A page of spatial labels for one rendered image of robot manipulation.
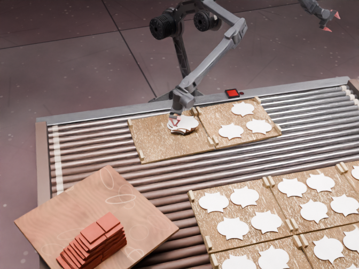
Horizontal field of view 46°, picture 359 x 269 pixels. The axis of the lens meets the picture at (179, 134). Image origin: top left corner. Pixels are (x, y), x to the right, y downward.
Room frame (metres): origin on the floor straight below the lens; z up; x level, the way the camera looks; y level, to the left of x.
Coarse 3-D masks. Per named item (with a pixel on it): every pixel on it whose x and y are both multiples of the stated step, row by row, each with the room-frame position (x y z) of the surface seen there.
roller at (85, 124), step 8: (328, 88) 2.31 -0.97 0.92; (336, 88) 2.31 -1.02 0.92; (344, 88) 2.32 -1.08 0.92; (272, 96) 2.19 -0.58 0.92; (280, 96) 2.19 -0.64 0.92; (288, 96) 2.20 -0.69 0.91; (296, 96) 2.22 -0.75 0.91; (304, 96) 2.23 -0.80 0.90; (216, 104) 2.08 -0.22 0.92; (160, 112) 1.97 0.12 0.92; (168, 112) 1.98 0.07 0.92; (96, 120) 1.87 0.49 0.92; (104, 120) 1.87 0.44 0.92; (112, 120) 1.88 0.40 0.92; (120, 120) 1.88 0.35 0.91; (48, 128) 1.78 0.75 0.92; (56, 128) 1.78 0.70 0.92; (64, 128) 1.79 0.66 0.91; (72, 128) 1.80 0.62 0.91
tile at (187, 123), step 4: (184, 116) 1.86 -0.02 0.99; (188, 116) 1.86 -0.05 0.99; (192, 116) 1.86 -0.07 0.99; (176, 120) 1.82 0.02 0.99; (184, 120) 1.82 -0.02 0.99; (188, 120) 1.83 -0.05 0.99; (192, 120) 1.83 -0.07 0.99; (196, 120) 1.83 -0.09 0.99; (180, 124) 1.79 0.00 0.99; (184, 124) 1.79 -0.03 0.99; (188, 124) 1.79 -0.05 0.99; (192, 124) 1.79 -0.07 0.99; (196, 124) 1.79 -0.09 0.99; (180, 128) 1.76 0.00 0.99; (184, 128) 1.76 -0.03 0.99; (188, 128) 1.76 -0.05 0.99; (192, 128) 1.77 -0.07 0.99
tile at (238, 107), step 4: (232, 104) 2.05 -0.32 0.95; (236, 104) 2.05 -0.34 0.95; (240, 104) 2.05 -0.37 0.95; (244, 104) 2.06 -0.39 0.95; (248, 104) 2.06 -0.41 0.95; (232, 108) 2.01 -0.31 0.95; (236, 108) 2.01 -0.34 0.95; (240, 108) 2.01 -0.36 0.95; (244, 108) 2.01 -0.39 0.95; (248, 108) 2.02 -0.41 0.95; (252, 108) 2.02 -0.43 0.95; (232, 112) 1.98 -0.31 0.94; (236, 112) 1.97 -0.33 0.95; (240, 112) 1.98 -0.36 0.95; (244, 112) 1.98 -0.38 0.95; (248, 112) 1.98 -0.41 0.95
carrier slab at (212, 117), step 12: (204, 108) 2.01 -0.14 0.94; (216, 108) 2.01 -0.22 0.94; (228, 108) 2.02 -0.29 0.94; (204, 120) 1.90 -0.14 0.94; (216, 120) 1.90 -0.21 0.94; (228, 120) 1.91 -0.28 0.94; (240, 120) 1.92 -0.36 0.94; (216, 132) 1.80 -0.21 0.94; (276, 132) 1.82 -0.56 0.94; (228, 144) 1.70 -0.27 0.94; (240, 144) 1.72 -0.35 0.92
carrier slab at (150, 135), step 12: (132, 120) 1.86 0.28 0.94; (144, 120) 1.87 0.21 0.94; (156, 120) 1.88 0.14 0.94; (168, 120) 1.88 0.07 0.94; (132, 132) 1.76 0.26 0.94; (144, 132) 1.76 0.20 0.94; (156, 132) 1.77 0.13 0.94; (168, 132) 1.78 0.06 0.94; (192, 132) 1.79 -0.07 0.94; (204, 132) 1.79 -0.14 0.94; (144, 144) 1.67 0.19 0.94; (156, 144) 1.67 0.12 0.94; (168, 144) 1.68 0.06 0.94; (180, 144) 1.68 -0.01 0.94; (192, 144) 1.69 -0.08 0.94; (204, 144) 1.69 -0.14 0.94; (144, 156) 1.58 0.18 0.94; (156, 156) 1.58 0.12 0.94; (168, 156) 1.59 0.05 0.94; (180, 156) 1.60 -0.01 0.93
